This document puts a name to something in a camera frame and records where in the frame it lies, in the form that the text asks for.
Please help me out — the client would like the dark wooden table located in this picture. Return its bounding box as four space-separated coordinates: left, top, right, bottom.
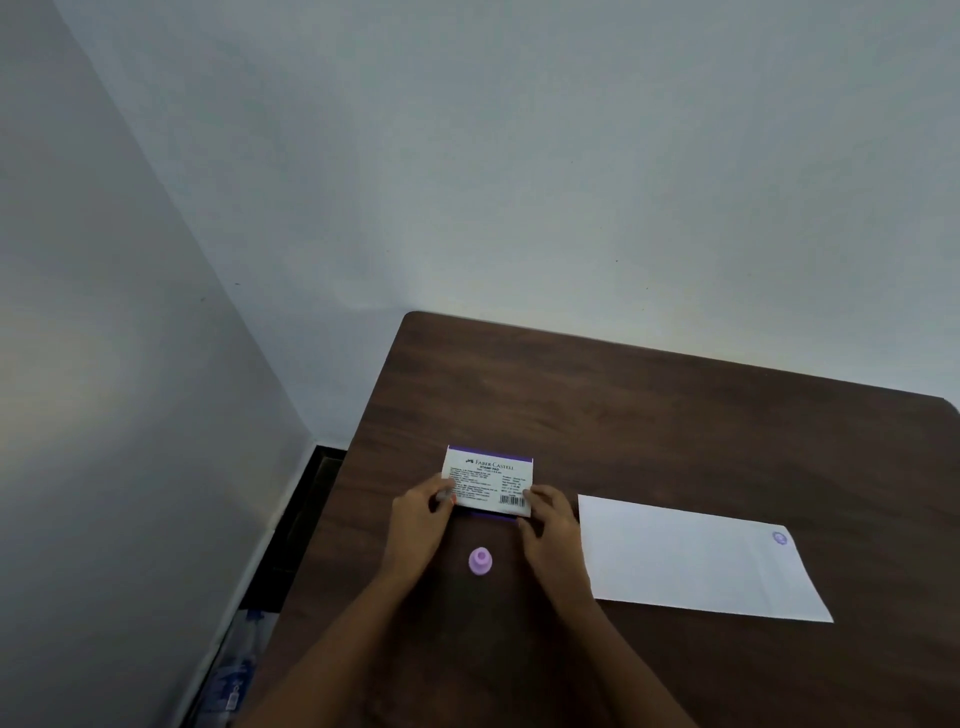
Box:
238 310 960 728

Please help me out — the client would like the person's left hand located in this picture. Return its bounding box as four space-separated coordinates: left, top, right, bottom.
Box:
381 473 458 585

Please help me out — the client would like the person's right hand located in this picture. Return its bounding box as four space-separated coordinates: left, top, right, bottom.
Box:
516 484 593 598

